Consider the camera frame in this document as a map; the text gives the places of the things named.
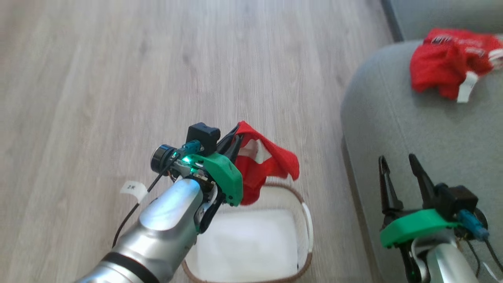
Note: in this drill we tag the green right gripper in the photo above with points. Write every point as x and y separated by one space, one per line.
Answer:
412 228

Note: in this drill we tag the woven laundry basket white liner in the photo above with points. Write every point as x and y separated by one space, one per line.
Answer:
243 243

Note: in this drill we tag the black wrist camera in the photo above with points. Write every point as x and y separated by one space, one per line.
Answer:
202 137
458 200

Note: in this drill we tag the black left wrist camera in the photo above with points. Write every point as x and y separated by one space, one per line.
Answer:
202 137

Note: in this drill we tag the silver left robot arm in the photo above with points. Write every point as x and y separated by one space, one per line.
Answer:
165 224

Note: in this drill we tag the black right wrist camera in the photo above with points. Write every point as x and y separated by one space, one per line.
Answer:
458 200

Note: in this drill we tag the black left wrist cylinder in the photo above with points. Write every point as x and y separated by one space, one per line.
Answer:
160 157

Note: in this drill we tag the red garment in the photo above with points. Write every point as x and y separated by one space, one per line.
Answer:
440 63
275 161

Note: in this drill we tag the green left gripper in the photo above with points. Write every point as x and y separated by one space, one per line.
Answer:
224 173

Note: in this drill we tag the fabric sofa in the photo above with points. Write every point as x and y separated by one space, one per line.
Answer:
412 157

